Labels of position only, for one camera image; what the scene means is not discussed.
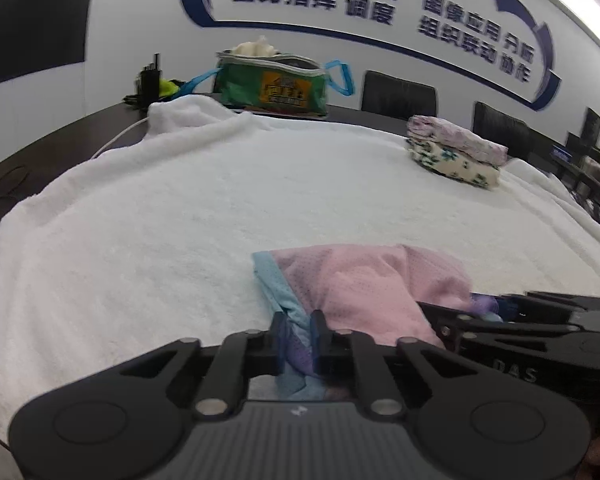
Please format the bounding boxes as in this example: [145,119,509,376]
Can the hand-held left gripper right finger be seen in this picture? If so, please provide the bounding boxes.
[310,310,476,418]

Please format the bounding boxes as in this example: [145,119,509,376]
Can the white towel blanket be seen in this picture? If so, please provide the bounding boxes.
[0,96,600,441]

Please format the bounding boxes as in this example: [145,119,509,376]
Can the folded pink clothes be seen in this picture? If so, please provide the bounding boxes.
[407,115,509,165]

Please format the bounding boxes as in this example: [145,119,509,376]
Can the cream cloth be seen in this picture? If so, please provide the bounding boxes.
[228,35,283,57]

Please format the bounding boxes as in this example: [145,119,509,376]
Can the black cable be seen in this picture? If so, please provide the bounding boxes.
[0,165,31,206]

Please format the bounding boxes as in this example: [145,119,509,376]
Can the green zipper bag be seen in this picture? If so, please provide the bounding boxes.
[180,50,356,118]

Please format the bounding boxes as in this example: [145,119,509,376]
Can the blue wall lettering sign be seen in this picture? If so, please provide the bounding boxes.
[179,0,563,111]

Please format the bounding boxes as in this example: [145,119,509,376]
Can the pink and blue mesh garment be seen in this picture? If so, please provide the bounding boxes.
[252,244,506,401]

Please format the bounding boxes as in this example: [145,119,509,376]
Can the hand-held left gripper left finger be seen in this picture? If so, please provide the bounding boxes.
[120,310,293,418]

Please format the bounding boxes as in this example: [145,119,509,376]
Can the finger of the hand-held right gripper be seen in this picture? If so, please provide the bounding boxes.
[500,290,600,319]
[416,301,582,355]

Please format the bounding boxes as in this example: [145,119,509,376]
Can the dark desk equipment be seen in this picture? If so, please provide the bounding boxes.
[550,107,600,231]

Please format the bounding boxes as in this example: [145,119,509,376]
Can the black charger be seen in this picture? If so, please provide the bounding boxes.
[136,53,163,111]

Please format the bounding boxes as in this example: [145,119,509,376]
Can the black wall screen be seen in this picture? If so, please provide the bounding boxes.
[0,0,98,92]

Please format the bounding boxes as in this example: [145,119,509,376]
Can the white cable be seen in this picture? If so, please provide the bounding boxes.
[92,117,151,158]

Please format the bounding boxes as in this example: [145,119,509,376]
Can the black office chair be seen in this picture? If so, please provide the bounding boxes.
[472,101,533,161]
[361,70,438,121]

